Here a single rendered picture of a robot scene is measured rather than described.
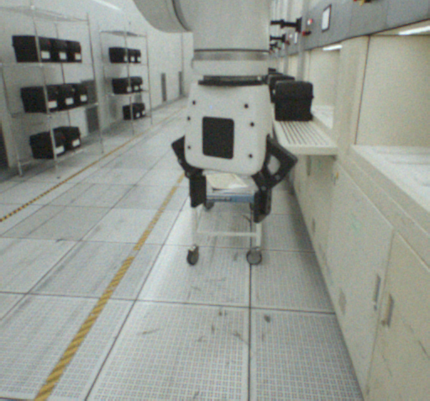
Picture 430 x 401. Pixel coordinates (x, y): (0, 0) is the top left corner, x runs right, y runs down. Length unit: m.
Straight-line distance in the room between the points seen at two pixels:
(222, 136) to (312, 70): 2.69
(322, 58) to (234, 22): 2.72
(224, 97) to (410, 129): 1.35
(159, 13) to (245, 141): 0.17
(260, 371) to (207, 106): 1.35
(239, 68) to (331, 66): 2.73
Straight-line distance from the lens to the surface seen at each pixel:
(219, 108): 0.40
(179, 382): 1.59
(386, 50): 1.62
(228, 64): 0.38
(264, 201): 0.42
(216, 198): 2.04
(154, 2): 0.43
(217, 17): 0.38
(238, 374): 1.61
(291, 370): 1.65
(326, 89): 3.10
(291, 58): 4.55
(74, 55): 4.83
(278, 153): 0.40
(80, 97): 4.86
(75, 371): 1.72
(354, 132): 1.62
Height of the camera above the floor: 1.18
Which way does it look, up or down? 19 degrees down
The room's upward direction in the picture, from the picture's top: straight up
